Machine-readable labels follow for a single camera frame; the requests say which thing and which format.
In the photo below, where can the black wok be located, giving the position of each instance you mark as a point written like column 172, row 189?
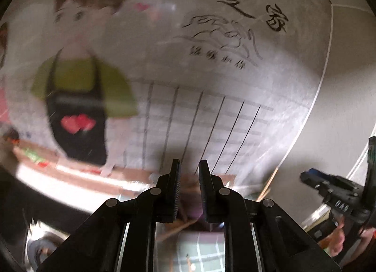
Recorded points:
column 35, row 201

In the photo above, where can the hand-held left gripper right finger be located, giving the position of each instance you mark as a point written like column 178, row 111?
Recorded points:
column 204, row 189

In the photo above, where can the person's right hand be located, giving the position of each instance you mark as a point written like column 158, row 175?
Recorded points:
column 337, row 239

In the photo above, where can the purple utensil holder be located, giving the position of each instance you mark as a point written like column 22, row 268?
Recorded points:
column 194, row 209

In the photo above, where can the wall poster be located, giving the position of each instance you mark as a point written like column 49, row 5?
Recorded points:
column 176, row 69

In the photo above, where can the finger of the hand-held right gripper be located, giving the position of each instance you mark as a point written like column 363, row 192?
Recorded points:
column 315, row 173

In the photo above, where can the wooden chopstick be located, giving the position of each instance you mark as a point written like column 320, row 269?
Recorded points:
column 262, row 195
column 265, row 190
column 176, row 228

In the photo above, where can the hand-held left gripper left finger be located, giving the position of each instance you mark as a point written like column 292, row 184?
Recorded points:
column 176, row 189

